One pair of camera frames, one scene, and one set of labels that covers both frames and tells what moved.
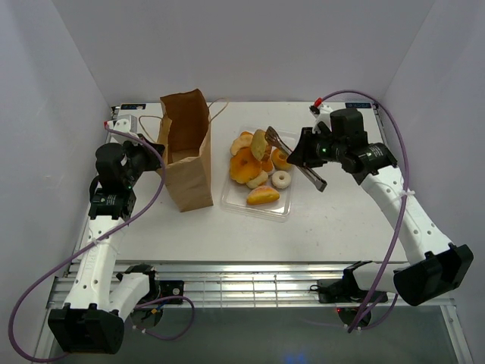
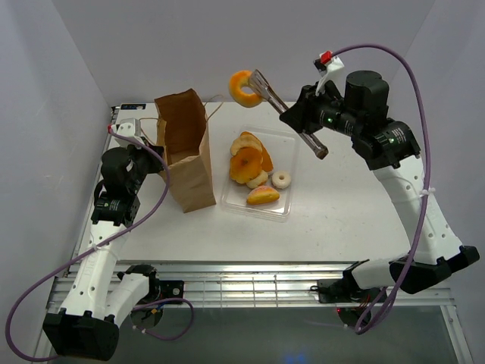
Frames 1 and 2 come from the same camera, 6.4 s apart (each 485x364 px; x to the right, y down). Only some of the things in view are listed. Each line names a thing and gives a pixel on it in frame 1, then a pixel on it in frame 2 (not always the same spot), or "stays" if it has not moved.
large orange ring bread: (244, 164) stays
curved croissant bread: (242, 141) stays
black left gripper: (154, 161) stays
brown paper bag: (185, 133) stays
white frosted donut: (281, 179) stays
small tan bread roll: (259, 144) -> (261, 179)
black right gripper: (302, 154) -> (300, 115)
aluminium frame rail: (236, 283) stays
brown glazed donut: (279, 159) -> (238, 80)
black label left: (132, 106) stays
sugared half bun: (261, 194) stays
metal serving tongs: (272, 135) -> (261, 83)
